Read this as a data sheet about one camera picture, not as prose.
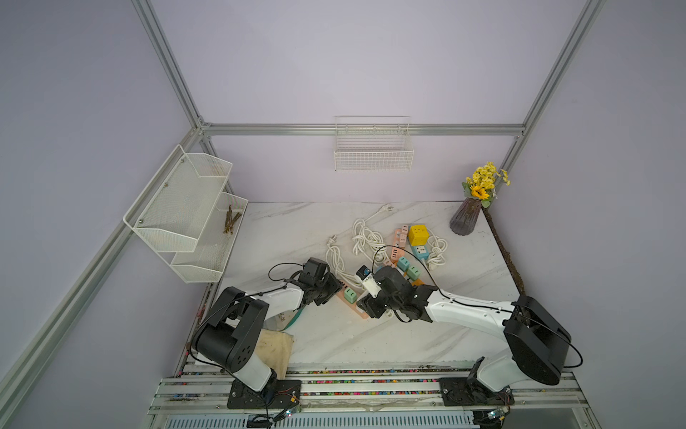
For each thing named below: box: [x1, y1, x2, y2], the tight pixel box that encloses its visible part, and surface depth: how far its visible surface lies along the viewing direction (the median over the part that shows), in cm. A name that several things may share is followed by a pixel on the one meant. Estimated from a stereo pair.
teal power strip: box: [410, 244, 430, 261], surface depth 104 cm
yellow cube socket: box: [408, 224, 430, 246], surface depth 103 cm
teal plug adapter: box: [398, 255, 410, 272], surface depth 95 cm
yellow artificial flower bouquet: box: [461, 161, 511, 209], surface depth 94 cm
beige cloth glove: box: [254, 328, 295, 380], surface depth 84 cm
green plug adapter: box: [343, 286, 358, 304], surface depth 88 cm
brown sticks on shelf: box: [222, 203, 243, 236], surface depth 98 cm
